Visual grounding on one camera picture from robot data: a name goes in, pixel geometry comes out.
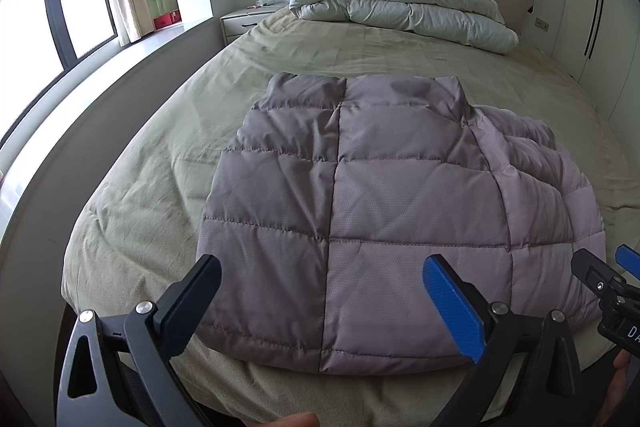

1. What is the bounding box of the pinkish grey down jacket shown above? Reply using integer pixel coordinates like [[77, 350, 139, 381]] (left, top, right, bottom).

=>
[[195, 73, 607, 375]]

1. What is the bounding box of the person's right hand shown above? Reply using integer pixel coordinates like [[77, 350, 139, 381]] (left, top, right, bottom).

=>
[[600, 352, 631, 427]]

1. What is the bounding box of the white duvet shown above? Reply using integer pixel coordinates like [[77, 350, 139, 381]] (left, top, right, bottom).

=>
[[289, 0, 521, 54]]

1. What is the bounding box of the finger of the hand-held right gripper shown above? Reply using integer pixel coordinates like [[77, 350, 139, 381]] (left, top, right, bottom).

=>
[[570, 248, 627, 308], [615, 244, 640, 280]]

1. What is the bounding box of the bed with beige sheet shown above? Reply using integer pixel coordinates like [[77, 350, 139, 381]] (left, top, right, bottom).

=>
[[60, 0, 616, 425]]

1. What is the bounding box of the person's left hand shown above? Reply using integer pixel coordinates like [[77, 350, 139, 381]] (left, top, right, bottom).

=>
[[272, 412, 321, 427]]

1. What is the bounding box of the white nightstand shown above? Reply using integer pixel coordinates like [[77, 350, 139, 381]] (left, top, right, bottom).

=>
[[220, 2, 291, 45]]

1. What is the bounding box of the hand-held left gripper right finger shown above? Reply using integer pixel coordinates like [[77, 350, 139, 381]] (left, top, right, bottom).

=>
[[422, 254, 586, 427]]

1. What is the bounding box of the black framed window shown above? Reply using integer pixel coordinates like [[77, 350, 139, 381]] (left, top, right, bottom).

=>
[[0, 0, 119, 158]]

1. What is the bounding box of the white wardrobe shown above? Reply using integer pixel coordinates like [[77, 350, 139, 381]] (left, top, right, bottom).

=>
[[550, 0, 640, 122]]

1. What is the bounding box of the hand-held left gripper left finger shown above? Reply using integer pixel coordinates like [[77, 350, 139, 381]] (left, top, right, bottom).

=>
[[55, 253, 223, 427]]

